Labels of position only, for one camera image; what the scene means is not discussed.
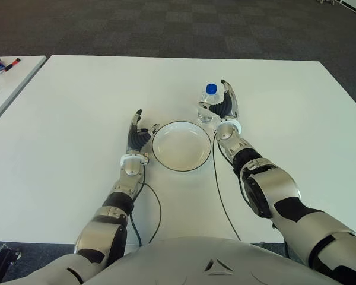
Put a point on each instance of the white black-rimmed plate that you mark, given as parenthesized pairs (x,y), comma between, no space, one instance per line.
(181,147)

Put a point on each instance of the clear blue-capped water bottle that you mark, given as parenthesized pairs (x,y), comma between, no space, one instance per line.
(211,88)

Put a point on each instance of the black metal frame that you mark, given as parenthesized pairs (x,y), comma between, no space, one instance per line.
(6,258)

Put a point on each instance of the red black marker pen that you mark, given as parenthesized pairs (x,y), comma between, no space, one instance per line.
(12,64)

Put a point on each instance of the grey robot torso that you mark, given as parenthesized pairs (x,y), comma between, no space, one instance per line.
(195,261)

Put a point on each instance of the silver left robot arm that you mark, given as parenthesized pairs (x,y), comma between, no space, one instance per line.
(130,172)

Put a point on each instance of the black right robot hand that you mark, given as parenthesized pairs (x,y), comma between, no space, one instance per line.
(227,107)

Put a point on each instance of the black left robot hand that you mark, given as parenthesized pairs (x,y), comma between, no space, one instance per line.
(136,141)

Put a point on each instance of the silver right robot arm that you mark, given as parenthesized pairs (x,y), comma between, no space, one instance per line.
(273,187)

